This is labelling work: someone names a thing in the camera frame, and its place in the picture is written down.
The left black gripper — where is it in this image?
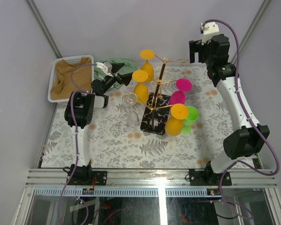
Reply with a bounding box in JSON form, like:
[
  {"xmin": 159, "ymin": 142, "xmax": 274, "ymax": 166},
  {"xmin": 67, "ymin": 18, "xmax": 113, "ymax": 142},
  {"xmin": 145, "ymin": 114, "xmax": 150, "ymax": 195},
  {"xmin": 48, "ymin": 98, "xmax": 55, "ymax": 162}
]
[{"xmin": 101, "ymin": 62, "xmax": 133, "ymax": 95}]

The orange wine glass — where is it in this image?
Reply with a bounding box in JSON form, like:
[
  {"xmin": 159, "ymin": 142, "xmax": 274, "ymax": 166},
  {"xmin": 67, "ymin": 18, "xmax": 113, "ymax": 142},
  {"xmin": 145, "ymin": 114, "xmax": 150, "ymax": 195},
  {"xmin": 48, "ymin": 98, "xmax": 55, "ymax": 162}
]
[
  {"xmin": 140, "ymin": 49, "xmax": 155, "ymax": 83},
  {"xmin": 165, "ymin": 104, "xmax": 189, "ymax": 136},
  {"xmin": 132, "ymin": 70, "xmax": 149, "ymax": 104}
]

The clear wine glass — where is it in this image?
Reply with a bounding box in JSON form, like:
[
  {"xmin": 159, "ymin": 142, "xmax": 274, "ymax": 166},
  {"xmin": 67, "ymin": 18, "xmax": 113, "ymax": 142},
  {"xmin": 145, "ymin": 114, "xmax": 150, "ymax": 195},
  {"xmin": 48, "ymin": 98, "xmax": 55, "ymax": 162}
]
[{"xmin": 121, "ymin": 92, "xmax": 140, "ymax": 128}]

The pink plastic wine glass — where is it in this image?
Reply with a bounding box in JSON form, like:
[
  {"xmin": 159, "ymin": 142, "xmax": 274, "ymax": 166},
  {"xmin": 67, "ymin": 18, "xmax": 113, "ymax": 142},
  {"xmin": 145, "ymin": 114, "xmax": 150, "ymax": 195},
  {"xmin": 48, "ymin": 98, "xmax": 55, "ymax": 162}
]
[{"xmin": 169, "ymin": 78, "xmax": 192, "ymax": 105}]

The gold wine glass rack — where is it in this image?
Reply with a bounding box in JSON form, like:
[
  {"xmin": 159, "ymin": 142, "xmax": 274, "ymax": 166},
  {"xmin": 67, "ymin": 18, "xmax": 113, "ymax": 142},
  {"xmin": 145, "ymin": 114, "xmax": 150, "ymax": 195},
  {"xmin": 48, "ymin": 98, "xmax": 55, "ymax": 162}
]
[{"xmin": 140, "ymin": 50, "xmax": 175, "ymax": 135}]

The green plastic wine glass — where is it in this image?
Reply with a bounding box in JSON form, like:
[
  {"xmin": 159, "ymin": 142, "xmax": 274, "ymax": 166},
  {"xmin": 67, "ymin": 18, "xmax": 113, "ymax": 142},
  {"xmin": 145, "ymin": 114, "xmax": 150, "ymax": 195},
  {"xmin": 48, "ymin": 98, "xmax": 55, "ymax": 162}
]
[{"xmin": 181, "ymin": 106, "xmax": 199, "ymax": 135}]

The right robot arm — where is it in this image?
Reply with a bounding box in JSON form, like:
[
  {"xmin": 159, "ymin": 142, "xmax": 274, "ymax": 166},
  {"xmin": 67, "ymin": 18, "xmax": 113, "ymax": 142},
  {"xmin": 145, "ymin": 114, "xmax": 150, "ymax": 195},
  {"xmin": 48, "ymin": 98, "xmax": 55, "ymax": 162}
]
[{"xmin": 189, "ymin": 34, "xmax": 270, "ymax": 185}]

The green striped cloth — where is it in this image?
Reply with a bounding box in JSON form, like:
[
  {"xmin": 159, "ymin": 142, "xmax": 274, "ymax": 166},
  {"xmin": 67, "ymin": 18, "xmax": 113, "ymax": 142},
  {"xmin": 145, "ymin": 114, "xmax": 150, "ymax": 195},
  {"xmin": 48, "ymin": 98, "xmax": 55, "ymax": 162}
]
[{"xmin": 94, "ymin": 58, "xmax": 139, "ymax": 80}]

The brown cloth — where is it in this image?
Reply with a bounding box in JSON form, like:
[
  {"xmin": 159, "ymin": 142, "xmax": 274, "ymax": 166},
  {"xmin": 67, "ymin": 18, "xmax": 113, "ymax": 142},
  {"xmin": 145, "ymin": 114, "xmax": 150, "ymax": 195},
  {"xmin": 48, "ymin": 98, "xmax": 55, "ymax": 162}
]
[{"xmin": 50, "ymin": 57, "xmax": 92, "ymax": 100}]

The white plastic basket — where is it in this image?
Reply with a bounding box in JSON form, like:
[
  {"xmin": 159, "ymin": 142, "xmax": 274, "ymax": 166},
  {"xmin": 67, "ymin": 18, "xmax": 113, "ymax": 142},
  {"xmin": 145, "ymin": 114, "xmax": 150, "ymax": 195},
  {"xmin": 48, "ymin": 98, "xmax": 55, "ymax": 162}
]
[{"xmin": 48, "ymin": 55, "xmax": 95, "ymax": 105}]

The floral table mat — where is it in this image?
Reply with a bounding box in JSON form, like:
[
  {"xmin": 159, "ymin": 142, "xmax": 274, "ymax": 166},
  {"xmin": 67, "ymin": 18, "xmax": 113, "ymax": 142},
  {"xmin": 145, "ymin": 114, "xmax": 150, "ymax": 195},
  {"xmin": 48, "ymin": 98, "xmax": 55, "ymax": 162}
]
[{"xmin": 42, "ymin": 66, "xmax": 256, "ymax": 169}]

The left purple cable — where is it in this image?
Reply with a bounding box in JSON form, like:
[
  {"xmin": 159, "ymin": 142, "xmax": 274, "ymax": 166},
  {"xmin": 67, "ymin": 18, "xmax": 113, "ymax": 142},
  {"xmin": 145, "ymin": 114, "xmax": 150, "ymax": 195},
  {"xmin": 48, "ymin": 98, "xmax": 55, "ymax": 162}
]
[{"xmin": 56, "ymin": 62, "xmax": 98, "ymax": 225}]

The purple cable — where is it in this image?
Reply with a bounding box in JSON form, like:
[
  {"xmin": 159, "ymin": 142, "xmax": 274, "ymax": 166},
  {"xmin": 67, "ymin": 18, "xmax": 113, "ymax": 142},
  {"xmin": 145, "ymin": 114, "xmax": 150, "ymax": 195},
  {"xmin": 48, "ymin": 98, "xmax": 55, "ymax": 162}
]
[
  {"xmin": 56, "ymin": 62, "xmax": 98, "ymax": 225},
  {"xmin": 204, "ymin": 19, "xmax": 281, "ymax": 222}
]

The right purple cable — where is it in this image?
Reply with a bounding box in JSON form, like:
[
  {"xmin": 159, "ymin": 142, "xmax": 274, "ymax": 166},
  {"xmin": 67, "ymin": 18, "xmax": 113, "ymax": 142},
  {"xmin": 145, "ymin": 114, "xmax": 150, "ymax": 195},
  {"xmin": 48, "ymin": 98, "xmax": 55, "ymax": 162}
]
[{"xmin": 204, "ymin": 19, "xmax": 281, "ymax": 222}]

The aluminium front rail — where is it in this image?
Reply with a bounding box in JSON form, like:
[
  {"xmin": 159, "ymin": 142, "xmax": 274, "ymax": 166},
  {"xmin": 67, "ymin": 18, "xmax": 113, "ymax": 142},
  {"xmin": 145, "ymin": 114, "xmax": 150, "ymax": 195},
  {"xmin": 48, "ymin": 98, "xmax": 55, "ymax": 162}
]
[{"xmin": 25, "ymin": 168, "xmax": 277, "ymax": 188}]

